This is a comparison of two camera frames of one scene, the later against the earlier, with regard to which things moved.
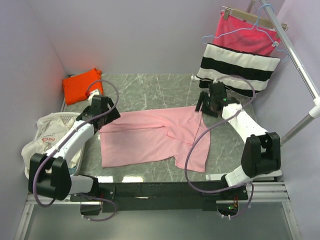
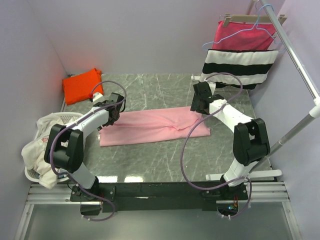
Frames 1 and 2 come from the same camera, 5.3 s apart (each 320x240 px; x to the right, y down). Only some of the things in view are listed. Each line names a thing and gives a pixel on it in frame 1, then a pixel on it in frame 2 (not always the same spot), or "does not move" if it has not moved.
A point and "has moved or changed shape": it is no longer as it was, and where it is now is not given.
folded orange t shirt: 75,87 does not move
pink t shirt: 151,135 has moved or changed shape
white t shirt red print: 49,128 does not move
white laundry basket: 68,117 does not move
